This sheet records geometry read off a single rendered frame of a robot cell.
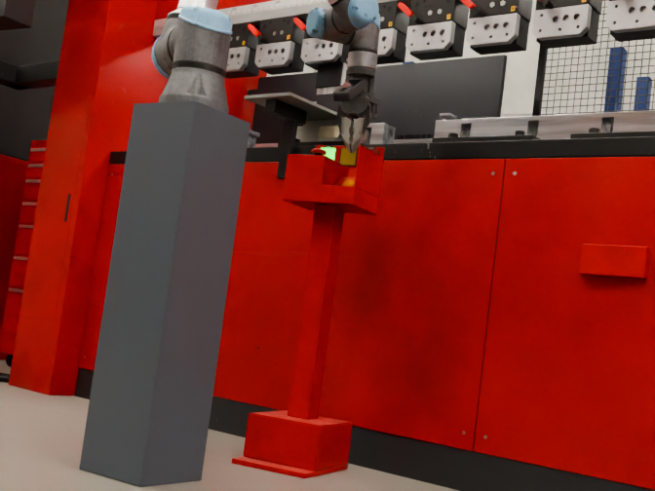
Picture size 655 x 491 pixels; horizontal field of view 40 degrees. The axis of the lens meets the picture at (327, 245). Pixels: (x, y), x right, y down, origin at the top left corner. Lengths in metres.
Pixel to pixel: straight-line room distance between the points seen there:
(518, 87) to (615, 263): 5.27
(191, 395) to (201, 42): 0.74
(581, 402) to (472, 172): 0.64
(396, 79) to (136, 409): 1.90
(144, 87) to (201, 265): 1.66
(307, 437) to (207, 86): 0.86
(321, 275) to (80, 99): 1.41
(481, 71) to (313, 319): 1.27
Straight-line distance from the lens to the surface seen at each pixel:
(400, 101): 3.34
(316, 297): 2.28
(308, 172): 2.28
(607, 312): 2.14
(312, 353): 2.28
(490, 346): 2.25
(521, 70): 7.35
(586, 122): 2.38
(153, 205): 1.88
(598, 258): 2.14
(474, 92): 3.19
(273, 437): 2.24
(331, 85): 2.87
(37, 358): 3.33
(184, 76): 1.95
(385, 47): 2.75
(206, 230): 1.89
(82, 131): 3.32
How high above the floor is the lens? 0.36
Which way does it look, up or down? 5 degrees up
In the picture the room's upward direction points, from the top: 7 degrees clockwise
